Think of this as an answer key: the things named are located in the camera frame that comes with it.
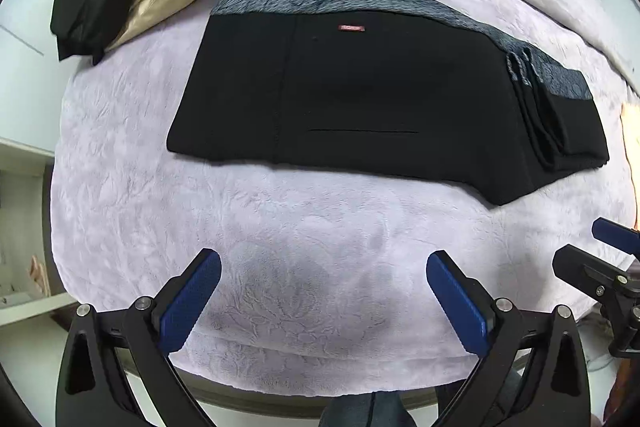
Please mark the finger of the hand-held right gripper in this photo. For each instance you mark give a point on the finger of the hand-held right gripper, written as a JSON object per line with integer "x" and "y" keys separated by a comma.
{"x": 585, "y": 268}
{"x": 617, "y": 233}

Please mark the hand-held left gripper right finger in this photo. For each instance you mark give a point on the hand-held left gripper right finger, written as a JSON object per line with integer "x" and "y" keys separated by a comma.
{"x": 457, "y": 302}

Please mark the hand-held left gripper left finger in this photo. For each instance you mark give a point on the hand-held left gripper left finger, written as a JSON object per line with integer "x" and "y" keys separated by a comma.
{"x": 192, "y": 294}

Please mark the black pants with patterned trim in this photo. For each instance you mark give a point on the black pants with patterned trim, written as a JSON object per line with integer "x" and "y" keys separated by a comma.
{"x": 375, "y": 107}

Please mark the person's right forearm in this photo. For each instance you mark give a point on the person's right forearm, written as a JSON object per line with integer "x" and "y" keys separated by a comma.
{"x": 625, "y": 397}

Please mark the lavender plush blanket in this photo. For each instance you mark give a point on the lavender plush blanket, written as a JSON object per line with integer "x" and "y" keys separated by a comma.
{"x": 275, "y": 257}

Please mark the person's blue jeans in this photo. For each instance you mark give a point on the person's blue jeans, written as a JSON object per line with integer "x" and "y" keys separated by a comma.
{"x": 365, "y": 412}

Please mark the white shelf unit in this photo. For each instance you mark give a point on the white shelf unit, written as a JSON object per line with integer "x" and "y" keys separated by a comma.
{"x": 20, "y": 227}

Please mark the white wardrobe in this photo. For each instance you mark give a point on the white wardrobe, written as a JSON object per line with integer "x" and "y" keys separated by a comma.
{"x": 30, "y": 7}

